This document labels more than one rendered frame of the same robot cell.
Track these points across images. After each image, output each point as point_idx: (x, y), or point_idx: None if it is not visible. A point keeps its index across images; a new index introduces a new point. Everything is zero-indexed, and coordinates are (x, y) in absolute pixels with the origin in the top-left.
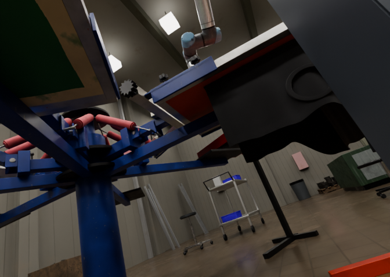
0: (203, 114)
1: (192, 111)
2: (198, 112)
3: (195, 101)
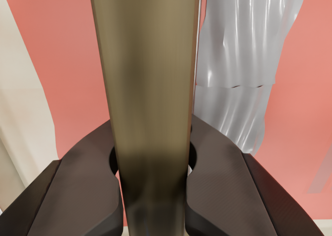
0: (77, 54)
1: (67, 145)
2: (76, 111)
3: (121, 194)
